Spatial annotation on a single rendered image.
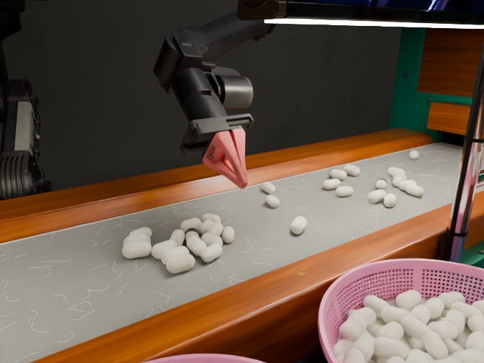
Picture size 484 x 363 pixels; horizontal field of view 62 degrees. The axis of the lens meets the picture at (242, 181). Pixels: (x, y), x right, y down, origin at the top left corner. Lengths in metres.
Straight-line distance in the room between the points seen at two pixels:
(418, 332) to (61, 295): 0.39
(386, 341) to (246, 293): 0.14
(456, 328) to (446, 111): 0.77
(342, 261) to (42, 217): 0.45
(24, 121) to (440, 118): 1.02
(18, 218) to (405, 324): 0.55
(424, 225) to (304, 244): 0.18
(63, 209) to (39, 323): 0.25
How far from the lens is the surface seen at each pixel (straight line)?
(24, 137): 0.99
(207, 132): 0.54
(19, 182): 0.88
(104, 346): 0.40
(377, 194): 0.75
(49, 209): 0.70
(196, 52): 0.65
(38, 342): 0.46
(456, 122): 1.16
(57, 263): 0.59
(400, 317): 0.48
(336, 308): 0.46
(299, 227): 0.60
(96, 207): 0.70
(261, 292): 0.44
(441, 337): 0.48
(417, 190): 0.81
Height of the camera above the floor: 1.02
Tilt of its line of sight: 20 degrees down
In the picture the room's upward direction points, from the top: straight up
